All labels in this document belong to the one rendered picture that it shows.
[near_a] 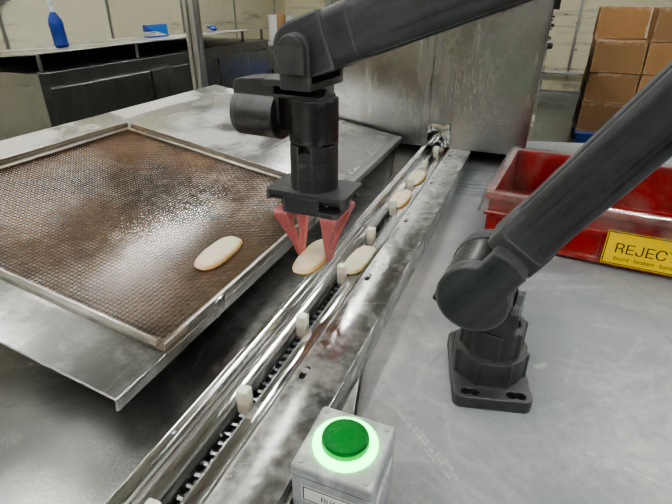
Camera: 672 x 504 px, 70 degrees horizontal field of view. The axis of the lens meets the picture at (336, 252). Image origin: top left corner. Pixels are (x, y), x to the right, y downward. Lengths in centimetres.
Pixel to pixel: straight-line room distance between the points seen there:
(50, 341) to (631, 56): 478
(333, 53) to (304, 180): 14
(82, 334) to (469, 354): 43
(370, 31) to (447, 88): 85
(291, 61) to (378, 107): 89
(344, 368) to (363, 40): 34
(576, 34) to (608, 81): 270
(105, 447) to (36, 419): 10
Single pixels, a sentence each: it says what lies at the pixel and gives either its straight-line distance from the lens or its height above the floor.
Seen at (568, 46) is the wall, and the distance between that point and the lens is 763.
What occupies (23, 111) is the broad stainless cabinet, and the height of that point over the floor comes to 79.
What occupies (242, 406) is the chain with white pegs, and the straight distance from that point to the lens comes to 54.
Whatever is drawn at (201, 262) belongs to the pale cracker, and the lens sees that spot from 68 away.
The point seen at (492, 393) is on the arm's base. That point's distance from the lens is 59.
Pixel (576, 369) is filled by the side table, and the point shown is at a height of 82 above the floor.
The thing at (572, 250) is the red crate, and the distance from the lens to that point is 94.
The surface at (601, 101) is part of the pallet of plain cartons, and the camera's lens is 501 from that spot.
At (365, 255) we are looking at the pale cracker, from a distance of 78.
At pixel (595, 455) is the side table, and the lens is 59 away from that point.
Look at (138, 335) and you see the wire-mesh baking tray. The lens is 58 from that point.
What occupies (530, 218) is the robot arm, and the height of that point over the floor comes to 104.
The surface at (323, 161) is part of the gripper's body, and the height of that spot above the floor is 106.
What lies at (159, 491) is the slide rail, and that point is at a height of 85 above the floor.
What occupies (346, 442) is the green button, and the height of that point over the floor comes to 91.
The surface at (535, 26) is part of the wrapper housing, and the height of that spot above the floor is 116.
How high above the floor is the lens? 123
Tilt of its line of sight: 28 degrees down
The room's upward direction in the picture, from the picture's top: straight up
